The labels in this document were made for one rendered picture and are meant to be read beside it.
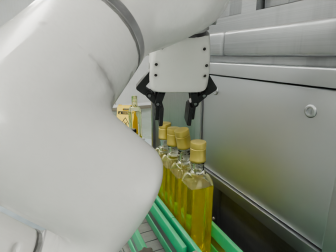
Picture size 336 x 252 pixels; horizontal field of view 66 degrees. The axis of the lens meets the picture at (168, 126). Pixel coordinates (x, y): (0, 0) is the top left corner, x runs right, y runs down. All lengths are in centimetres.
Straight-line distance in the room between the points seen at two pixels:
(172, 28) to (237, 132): 45
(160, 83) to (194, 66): 6
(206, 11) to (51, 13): 13
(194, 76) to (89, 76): 30
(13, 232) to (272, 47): 50
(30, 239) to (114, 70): 14
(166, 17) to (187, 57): 20
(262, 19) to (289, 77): 16
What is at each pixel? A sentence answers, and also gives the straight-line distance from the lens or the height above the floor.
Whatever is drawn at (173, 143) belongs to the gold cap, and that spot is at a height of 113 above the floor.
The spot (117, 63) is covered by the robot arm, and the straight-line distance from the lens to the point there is 18.
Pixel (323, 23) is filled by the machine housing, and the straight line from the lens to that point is 50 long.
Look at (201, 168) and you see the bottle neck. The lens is 57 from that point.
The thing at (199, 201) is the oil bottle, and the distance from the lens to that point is 58.
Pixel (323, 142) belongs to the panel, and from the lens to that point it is 50.
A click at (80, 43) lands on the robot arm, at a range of 17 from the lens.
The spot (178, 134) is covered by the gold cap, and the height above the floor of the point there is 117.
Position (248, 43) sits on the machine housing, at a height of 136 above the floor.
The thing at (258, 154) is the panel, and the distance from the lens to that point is 60.
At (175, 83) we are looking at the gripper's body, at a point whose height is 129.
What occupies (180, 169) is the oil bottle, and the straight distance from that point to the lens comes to 61.
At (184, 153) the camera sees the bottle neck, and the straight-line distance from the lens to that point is 61.
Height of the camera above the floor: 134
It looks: 15 degrees down
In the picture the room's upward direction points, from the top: straight up
